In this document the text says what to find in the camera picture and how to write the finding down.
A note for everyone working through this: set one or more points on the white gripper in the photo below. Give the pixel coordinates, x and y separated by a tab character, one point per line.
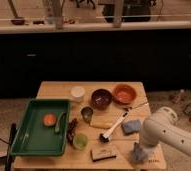
146	148

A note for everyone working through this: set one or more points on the grey-blue cloth towel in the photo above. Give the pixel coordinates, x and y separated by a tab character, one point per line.
139	155

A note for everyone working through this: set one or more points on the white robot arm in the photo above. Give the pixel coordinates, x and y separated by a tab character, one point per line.
160	127

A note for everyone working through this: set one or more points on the small green cup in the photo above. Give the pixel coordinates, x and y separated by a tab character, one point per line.
80	141

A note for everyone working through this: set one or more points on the small metal cup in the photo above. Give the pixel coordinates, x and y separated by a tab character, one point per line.
87	113

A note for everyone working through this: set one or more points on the white paper cup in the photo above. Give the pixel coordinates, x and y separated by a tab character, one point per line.
78	93

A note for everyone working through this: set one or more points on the blue sponge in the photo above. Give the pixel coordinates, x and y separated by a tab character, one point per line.
130	127

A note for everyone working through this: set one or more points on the yellow sponge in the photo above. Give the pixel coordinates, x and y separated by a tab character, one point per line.
98	122

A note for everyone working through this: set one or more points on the wooden table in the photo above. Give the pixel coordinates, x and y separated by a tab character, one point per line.
81	160

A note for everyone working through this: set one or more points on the orange bowl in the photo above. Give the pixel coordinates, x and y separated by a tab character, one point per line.
124	94

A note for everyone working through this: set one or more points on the dark purple bowl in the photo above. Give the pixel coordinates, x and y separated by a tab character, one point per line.
101	99

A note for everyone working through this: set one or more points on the dark red grapes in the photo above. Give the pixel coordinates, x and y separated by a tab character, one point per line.
71	130

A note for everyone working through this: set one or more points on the green cucumber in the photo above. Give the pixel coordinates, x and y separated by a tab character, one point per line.
57	126

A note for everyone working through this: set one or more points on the orange round fruit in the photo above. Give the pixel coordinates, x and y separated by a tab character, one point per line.
49	119

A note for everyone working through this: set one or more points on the green plastic tray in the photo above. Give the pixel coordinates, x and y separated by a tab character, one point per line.
33	138

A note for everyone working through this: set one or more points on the black stand left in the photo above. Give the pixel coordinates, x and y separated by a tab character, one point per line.
9	158

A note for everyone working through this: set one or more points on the wooden block with handle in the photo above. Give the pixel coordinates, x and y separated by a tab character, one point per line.
102	154

